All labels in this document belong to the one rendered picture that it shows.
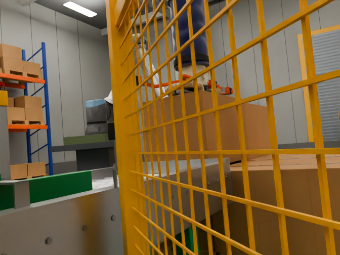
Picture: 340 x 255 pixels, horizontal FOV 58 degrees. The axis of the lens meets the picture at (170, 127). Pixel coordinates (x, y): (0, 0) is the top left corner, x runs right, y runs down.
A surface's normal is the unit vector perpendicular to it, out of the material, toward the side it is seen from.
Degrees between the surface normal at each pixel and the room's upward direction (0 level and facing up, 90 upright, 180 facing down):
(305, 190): 90
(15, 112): 90
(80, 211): 90
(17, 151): 90
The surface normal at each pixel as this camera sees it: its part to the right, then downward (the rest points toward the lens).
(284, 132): -0.50, 0.00
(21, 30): 0.86, -0.10
